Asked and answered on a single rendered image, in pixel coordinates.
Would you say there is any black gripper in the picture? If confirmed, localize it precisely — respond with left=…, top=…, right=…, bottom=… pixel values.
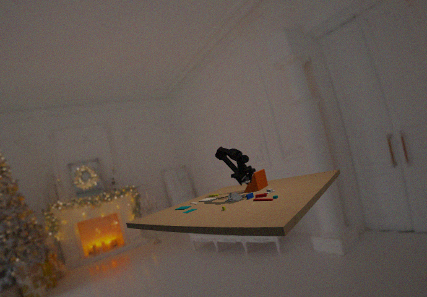
left=231, top=163, right=256, bottom=185

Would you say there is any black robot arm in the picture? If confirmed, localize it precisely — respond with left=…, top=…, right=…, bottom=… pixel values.
left=215, top=147, right=252, bottom=183

